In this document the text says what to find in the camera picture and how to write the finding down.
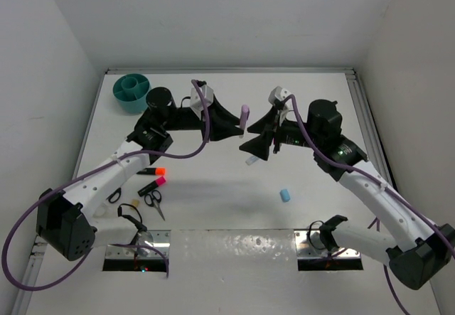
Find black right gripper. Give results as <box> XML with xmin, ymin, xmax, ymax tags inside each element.
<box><xmin>239</xmin><ymin>105</ymin><xmax>321</xmax><ymax>159</ymax></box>

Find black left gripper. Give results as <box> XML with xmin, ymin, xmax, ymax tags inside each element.
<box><xmin>161</xmin><ymin>94</ymin><xmax>242</xmax><ymax>142</ymax></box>

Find pink translucent highlighter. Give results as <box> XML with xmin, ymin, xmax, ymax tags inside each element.
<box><xmin>239</xmin><ymin>124</ymin><xmax>246</xmax><ymax>139</ymax></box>

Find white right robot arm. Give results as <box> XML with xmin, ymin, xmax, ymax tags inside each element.
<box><xmin>240</xmin><ymin>95</ymin><xmax>454</xmax><ymax>290</ymax></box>

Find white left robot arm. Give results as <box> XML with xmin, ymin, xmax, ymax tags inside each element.
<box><xmin>36</xmin><ymin>85</ymin><xmax>243</xmax><ymax>261</ymax></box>

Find blue translucent highlighter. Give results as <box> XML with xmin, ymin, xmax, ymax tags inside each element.
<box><xmin>245</xmin><ymin>156</ymin><xmax>258</xmax><ymax>166</ymax></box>

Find blue highlighter cap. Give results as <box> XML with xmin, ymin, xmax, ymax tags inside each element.
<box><xmin>279</xmin><ymin>188</ymin><xmax>291</xmax><ymax>203</ymax></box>

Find black pink highlighter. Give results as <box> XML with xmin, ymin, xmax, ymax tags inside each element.
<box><xmin>137</xmin><ymin>176</ymin><xmax>166</xmax><ymax>197</ymax></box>

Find black orange highlighter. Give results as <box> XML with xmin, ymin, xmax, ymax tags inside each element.
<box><xmin>137</xmin><ymin>167</ymin><xmax>166</xmax><ymax>176</ymax></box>

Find teal round desk organizer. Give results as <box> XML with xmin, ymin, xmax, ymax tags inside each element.
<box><xmin>112</xmin><ymin>73</ymin><xmax>150</xmax><ymax>114</ymax></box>

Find small black scissors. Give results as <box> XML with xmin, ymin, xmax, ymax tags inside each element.
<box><xmin>144</xmin><ymin>190</ymin><xmax>166</xmax><ymax>221</ymax></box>

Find tan eraser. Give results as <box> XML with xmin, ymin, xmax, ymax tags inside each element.
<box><xmin>131</xmin><ymin>199</ymin><xmax>139</xmax><ymax>208</ymax></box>

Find large black scissors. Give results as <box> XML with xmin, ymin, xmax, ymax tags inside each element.
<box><xmin>107</xmin><ymin>188</ymin><xmax>122</xmax><ymax>204</ymax></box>

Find clear tape roll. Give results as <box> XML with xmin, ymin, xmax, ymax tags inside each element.
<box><xmin>94</xmin><ymin>204</ymin><xmax>108</xmax><ymax>218</ymax></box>

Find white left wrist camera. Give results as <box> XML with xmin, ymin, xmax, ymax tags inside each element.
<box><xmin>190</xmin><ymin>80</ymin><xmax>214</xmax><ymax>119</ymax></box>

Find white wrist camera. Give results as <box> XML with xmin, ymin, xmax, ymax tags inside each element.
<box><xmin>268</xmin><ymin>86</ymin><xmax>292</xmax><ymax>111</ymax></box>
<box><xmin>190</xmin><ymin>80</ymin><xmax>214</xmax><ymax>119</ymax></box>

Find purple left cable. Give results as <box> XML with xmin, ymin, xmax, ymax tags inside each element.
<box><xmin>1</xmin><ymin>78</ymin><xmax>214</xmax><ymax>292</ymax></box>

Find purple cable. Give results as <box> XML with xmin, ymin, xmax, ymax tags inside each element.
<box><xmin>282</xmin><ymin>94</ymin><xmax>455</xmax><ymax>315</ymax></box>
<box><xmin>1</xmin><ymin>78</ymin><xmax>214</xmax><ymax>292</ymax></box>

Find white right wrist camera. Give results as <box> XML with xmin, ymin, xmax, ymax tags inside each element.
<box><xmin>268</xmin><ymin>86</ymin><xmax>292</xmax><ymax>111</ymax></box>

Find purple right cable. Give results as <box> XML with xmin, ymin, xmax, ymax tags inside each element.
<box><xmin>282</xmin><ymin>94</ymin><xmax>455</xmax><ymax>315</ymax></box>

